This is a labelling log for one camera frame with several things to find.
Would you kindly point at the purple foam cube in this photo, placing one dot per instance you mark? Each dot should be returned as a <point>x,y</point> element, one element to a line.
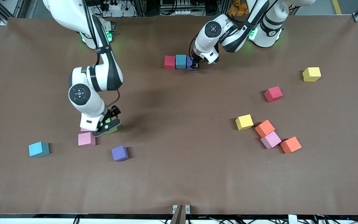
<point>189,63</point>
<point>119,153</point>

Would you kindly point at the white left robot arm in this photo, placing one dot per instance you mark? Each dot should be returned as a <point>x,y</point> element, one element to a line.
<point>211,40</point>

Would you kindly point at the brown table cover sheet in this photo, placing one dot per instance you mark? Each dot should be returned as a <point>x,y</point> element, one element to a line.
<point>179,174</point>

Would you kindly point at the pink foam cube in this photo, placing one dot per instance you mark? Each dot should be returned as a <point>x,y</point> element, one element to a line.
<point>86,139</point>
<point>270,139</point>
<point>83,129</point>

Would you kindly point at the light blue foam cube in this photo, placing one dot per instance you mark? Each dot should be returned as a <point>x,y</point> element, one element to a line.
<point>181,61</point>
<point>38,150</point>

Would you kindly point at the small white block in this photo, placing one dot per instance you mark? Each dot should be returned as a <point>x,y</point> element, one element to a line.
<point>292,219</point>

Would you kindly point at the orange foam cube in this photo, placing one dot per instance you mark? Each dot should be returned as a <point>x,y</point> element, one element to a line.
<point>291,144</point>
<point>264,128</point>

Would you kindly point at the grey metal bracket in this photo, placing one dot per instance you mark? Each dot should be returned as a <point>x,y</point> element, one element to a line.
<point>174,209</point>

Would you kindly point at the red foam cube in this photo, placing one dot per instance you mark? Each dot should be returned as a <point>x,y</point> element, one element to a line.
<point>273,94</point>
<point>169,62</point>

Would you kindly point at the bag of orange items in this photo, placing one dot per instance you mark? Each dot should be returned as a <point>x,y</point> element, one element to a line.
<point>238,9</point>

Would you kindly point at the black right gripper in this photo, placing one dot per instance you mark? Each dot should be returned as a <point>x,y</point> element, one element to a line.
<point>114,111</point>

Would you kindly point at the white power strip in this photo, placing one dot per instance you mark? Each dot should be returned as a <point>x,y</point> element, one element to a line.
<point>116,6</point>

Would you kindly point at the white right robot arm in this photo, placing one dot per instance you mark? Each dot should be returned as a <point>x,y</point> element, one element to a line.
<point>82,105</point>

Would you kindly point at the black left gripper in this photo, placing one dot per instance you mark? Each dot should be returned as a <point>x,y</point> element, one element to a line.
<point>195,62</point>

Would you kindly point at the yellow foam cube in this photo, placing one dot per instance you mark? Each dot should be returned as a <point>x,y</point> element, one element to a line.
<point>244,122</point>
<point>311,74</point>

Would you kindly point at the white socket strip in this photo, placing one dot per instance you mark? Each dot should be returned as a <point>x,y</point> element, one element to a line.
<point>179,12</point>

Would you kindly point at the green foam cube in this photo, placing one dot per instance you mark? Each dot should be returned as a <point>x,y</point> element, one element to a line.
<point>113,131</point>

